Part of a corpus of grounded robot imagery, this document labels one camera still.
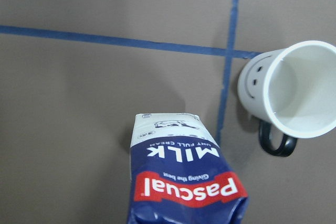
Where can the blue white milk carton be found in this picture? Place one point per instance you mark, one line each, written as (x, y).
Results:
(179, 174)

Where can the white smiley face mug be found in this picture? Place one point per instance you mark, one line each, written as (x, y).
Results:
(292, 93)

